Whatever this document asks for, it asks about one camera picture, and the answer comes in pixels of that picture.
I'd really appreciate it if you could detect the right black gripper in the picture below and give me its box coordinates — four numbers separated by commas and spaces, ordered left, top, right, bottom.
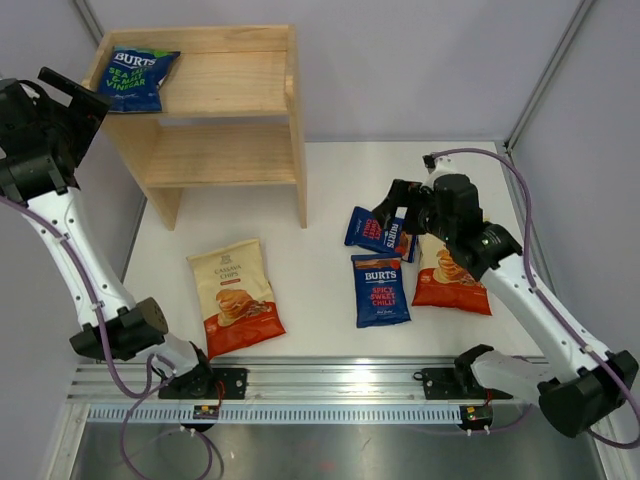
372, 180, 456, 244

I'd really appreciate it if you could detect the blue sea salt vinegar bag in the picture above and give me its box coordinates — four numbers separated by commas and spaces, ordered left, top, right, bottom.
97, 46, 181, 114

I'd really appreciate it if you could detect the spicy sweet chilli bag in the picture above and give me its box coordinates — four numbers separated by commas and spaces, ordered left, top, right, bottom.
351, 253, 411, 329
344, 206, 417, 263

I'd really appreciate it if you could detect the cassava chips bag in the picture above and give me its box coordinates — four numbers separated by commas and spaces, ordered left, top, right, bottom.
187, 238, 286, 358
412, 234, 492, 316

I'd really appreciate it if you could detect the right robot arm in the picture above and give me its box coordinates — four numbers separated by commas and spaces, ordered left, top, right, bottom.
373, 150, 639, 438

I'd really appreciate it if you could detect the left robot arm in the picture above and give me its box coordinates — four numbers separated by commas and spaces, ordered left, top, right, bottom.
1, 67, 221, 400

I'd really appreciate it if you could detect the wooden two-tier shelf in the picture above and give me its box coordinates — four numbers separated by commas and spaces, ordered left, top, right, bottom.
83, 24, 308, 230

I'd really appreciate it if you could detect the left aluminium frame post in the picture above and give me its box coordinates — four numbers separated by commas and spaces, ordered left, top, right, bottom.
69, 0, 105, 47

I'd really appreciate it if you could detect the aluminium frame post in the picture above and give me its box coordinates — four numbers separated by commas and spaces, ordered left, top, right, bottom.
503, 0, 598, 154
69, 0, 105, 47

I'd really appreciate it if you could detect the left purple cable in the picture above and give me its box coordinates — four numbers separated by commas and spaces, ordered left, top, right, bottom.
0, 194, 226, 480

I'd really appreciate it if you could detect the aluminium mounting rail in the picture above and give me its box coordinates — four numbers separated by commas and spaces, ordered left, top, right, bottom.
66, 356, 454, 404

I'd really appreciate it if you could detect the right black base bracket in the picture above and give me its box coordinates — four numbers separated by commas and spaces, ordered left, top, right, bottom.
412, 367, 487, 401

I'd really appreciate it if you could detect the black base bracket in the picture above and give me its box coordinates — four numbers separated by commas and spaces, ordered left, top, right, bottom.
412, 367, 487, 401
158, 367, 249, 400

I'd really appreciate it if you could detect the right aluminium frame post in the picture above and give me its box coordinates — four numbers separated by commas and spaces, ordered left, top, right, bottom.
503, 0, 598, 154

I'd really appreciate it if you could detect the left black base bracket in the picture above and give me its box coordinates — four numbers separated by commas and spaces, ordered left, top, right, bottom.
158, 367, 249, 400

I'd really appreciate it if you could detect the white slotted cable duct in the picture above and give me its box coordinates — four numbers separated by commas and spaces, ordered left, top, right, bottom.
88, 403, 462, 425

